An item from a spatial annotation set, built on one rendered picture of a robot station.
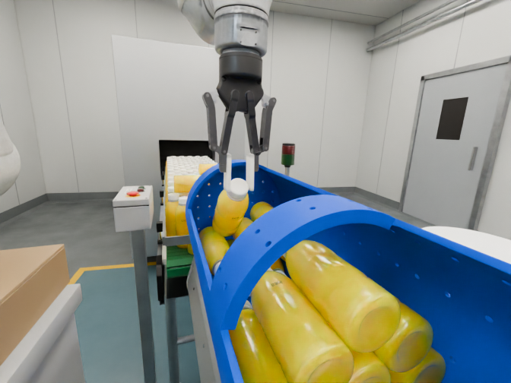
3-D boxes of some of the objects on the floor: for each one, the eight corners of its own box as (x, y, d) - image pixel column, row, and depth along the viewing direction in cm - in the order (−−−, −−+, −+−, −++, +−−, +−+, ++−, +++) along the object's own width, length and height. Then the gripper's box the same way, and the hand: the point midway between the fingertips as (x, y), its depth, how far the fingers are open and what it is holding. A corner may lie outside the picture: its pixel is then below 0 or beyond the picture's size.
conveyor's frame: (167, 478, 97) (152, 267, 76) (166, 265, 248) (161, 175, 227) (280, 434, 113) (294, 248, 92) (215, 258, 263) (214, 173, 242)
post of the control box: (150, 442, 108) (129, 223, 85) (150, 432, 112) (131, 218, 88) (160, 439, 109) (143, 221, 86) (160, 429, 113) (144, 217, 90)
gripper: (193, 42, 37) (196, 197, 43) (294, 56, 43) (285, 192, 48) (188, 55, 44) (192, 187, 50) (276, 66, 50) (271, 184, 55)
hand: (239, 172), depth 48 cm, fingers closed on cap, 4 cm apart
